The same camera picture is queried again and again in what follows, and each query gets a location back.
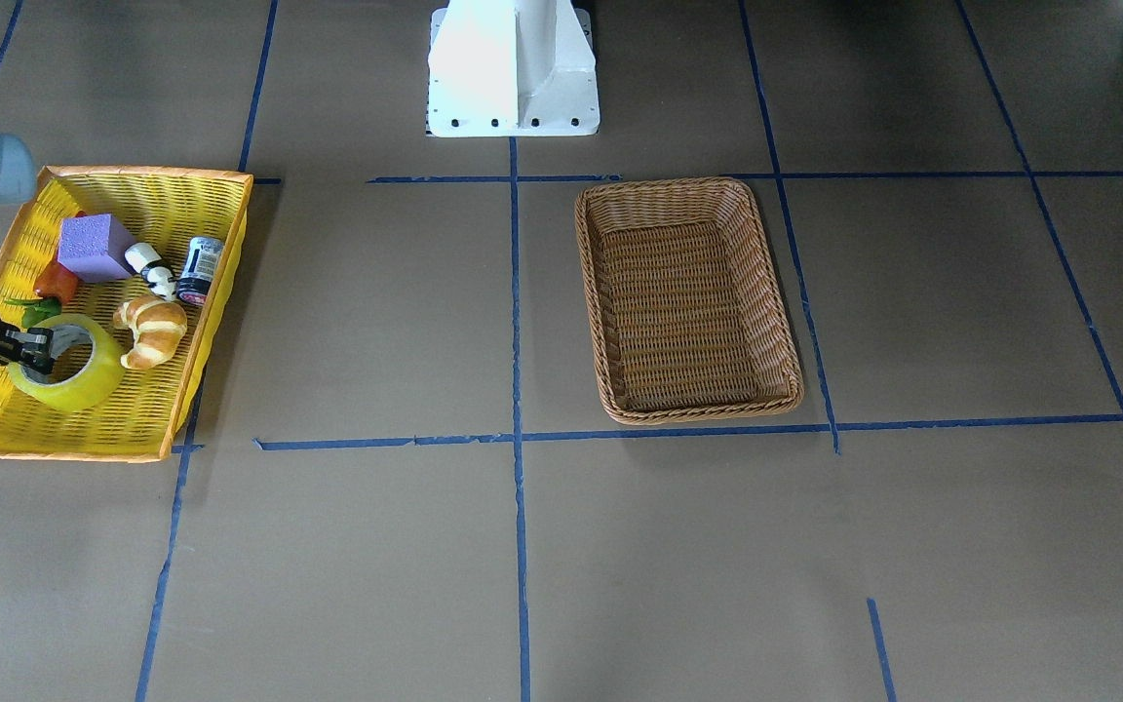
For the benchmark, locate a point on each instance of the yellow tape roll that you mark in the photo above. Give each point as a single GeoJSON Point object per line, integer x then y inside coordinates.
{"type": "Point", "coordinates": [86, 367]}

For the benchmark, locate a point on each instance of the yellow plastic woven basket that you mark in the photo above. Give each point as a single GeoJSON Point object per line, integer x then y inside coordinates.
{"type": "Point", "coordinates": [164, 207]}

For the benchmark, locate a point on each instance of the brown wicker basket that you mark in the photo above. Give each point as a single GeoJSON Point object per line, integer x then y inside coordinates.
{"type": "Point", "coordinates": [687, 321]}

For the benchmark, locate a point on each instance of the toy carrot with leaves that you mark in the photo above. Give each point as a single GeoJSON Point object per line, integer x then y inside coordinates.
{"type": "Point", "coordinates": [53, 288]}

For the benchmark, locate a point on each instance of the purple foam cube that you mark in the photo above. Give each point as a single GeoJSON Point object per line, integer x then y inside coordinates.
{"type": "Point", "coordinates": [93, 248]}

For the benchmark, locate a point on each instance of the toy croissant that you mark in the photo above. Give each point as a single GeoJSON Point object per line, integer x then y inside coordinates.
{"type": "Point", "coordinates": [158, 327]}

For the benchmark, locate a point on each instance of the white small bottle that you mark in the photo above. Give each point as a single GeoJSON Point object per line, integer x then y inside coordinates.
{"type": "Point", "coordinates": [155, 273]}

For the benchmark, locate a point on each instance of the small dark can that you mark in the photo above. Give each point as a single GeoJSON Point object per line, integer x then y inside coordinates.
{"type": "Point", "coordinates": [195, 282]}

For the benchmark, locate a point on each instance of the white pedestal column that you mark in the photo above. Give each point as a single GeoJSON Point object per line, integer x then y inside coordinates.
{"type": "Point", "coordinates": [512, 69]}

